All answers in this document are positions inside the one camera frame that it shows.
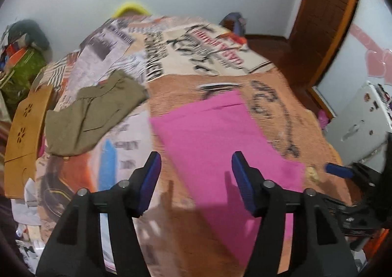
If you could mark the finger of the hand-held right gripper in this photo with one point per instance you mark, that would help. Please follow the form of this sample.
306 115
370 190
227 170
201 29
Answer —
337 170

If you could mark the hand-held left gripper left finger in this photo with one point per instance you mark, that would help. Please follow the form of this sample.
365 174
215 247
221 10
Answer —
150 179

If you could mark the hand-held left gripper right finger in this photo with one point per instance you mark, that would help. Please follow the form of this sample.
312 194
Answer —
243 182

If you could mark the pink pants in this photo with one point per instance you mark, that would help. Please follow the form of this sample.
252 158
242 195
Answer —
214 142

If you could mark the olive green pants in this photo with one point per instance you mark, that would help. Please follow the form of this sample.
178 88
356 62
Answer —
92 111

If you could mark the small pale yellow object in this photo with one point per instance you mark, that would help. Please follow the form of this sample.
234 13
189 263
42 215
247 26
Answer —
312 173

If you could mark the pink toy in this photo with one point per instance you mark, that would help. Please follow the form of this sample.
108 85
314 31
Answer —
324 119

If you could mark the white refrigerator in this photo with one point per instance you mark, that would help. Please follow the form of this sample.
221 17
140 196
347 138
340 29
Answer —
361 118

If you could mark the printed newspaper-pattern blanket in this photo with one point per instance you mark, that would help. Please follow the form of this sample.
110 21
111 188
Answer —
294 130

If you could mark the white paper sheets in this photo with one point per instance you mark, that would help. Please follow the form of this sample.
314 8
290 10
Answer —
29 215

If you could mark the wooden door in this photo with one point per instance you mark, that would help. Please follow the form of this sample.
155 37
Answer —
324 20

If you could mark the blue-grey backpack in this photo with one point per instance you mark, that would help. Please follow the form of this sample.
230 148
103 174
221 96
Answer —
235 21

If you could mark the green patterned bag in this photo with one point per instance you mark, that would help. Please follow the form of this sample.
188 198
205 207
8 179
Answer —
21 72

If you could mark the yellow foam tube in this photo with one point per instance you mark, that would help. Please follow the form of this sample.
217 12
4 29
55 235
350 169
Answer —
128 7

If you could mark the orange box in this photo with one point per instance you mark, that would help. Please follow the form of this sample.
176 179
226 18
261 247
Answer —
18 52

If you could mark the grey plush pillow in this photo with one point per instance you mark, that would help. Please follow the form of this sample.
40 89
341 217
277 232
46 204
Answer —
30 30

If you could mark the pink wall sticker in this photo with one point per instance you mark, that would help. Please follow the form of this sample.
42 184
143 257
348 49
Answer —
376 56

